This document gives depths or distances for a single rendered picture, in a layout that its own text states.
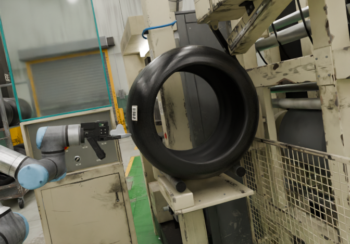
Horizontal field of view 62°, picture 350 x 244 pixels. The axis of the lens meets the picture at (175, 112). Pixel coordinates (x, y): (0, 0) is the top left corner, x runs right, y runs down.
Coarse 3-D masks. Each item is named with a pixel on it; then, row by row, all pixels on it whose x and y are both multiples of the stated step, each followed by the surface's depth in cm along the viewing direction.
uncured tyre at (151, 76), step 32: (160, 64) 119; (192, 64) 120; (224, 64) 124; (128, 96) 134; (224, 96) 154; (256, 96) 131; (128, 128) 136; (224, 128) 155; (256, 128) 132; (160, 160) 119; (192, 160) 150; (224, 160) 125
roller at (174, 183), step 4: (168, 176) 136; (172, 176) 132; (168, 180) 137; (172, 180) 129; (176, 180) 126; (180, 180) 125; (172, 184) 128; (176, 184) 122; (180, 184) 122; (184, 184) 122; (176, 188) 122; (180, 188) 122; (184, 188) 122
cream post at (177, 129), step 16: (144, 0) 153; (160, 0) 154; (144, 16) 160; (160, 16) 154; (160, 32) 155; (160, 48) 155; (176, 80) 158; (160, 96) 158; (176, 96) 158; (176, 112) 158; (176, 128) 159; (176, 144) 159; (192, 224) 163; (192, 240) 163
